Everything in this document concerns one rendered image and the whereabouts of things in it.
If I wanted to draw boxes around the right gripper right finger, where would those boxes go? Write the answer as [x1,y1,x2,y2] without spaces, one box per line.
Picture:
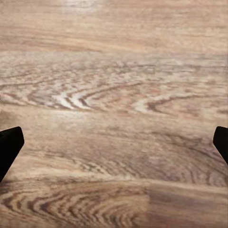
[213,126,228,165]

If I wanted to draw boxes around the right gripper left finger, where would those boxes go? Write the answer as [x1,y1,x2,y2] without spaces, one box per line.
[0,126,24,183]

